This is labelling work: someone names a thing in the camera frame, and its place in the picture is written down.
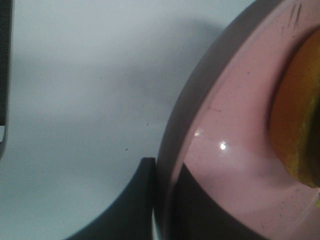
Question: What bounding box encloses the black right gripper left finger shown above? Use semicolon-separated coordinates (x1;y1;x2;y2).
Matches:
68;157;156;240

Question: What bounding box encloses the pink plate rim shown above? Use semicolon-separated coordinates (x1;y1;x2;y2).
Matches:
154;0;320;240

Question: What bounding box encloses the burger with lettuce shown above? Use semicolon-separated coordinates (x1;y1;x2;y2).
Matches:
268;30;320;188

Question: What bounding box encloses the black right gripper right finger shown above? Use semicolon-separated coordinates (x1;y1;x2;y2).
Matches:
159;165;253;240

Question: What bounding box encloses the white microwave oven body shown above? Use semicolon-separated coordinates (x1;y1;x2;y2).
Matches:
0;0;14;158

